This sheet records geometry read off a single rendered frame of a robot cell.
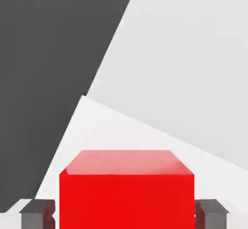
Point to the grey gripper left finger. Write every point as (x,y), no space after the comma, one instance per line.
(36,216)

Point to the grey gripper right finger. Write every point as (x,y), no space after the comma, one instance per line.
(212,216)

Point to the small red cube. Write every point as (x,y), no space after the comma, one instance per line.
(127,198)

